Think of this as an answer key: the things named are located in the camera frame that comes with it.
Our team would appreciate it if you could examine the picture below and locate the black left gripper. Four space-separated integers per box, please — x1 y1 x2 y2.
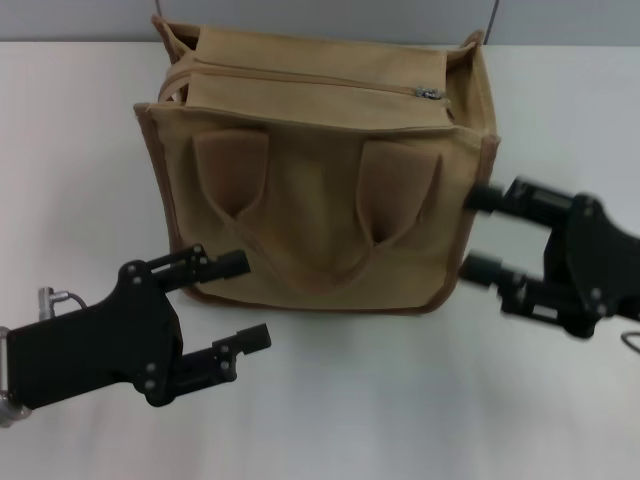
7 243 273 409

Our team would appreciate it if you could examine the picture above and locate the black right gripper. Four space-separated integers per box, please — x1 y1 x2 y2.
459 175 640 341

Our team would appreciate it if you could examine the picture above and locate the khaki canvas food bag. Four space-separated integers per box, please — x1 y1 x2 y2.
133 13 501 317

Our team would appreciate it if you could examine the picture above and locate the grey right wrist cable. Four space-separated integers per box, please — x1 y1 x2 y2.
619 329 640 359

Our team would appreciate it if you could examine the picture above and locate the silver connector with grey cable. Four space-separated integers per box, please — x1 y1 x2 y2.
38 285 92 321

